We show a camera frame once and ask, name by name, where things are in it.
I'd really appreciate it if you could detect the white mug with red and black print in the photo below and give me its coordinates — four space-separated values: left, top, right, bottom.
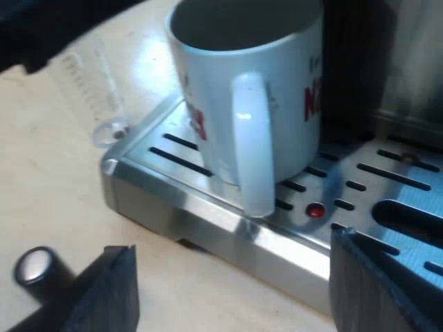
164 0 327 219

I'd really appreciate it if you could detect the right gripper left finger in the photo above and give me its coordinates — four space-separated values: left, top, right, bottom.
9 243 141 332

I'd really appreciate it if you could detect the clear measuring glass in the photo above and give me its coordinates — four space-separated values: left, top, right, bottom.
59 41 132 149

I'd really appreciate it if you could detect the steel espresso machine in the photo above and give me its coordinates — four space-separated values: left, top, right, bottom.
100 0 443 332

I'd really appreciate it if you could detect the small black tamper with knob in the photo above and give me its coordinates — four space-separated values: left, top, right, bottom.
13 246 78 306

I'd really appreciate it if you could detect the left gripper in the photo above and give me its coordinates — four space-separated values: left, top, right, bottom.
0 0 134 75

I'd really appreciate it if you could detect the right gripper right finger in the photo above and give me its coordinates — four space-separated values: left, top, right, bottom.
328 225 443 332

